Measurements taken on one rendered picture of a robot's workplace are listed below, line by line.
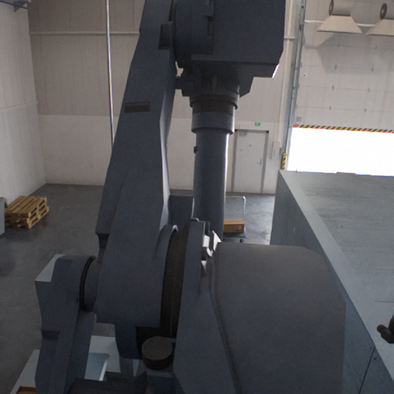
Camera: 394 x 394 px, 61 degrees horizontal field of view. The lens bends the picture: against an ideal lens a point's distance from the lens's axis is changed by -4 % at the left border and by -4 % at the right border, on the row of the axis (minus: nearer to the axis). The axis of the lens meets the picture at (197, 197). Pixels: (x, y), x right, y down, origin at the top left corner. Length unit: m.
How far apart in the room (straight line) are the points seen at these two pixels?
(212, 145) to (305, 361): 0.85
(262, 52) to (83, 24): 10.96
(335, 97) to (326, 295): 11.12
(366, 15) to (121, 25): 7.26
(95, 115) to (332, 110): 7.60
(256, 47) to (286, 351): 0.90
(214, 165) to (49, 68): 11.34
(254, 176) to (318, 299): 11.12
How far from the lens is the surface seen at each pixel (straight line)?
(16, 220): 9.98
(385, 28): 11.39
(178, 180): 11.86
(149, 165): 0.87
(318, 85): 11.56
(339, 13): 10.98
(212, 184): 1.26
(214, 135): 1.28
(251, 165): 11.66
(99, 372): 4.68
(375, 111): 12.27
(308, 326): 0.68
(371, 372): 1.48
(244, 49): 1.19
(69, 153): 12.57
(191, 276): 0.68
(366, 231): 2.28
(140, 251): 0.73
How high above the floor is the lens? 4.10
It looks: 21 degrees down
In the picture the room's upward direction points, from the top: 2 degrees clockwise
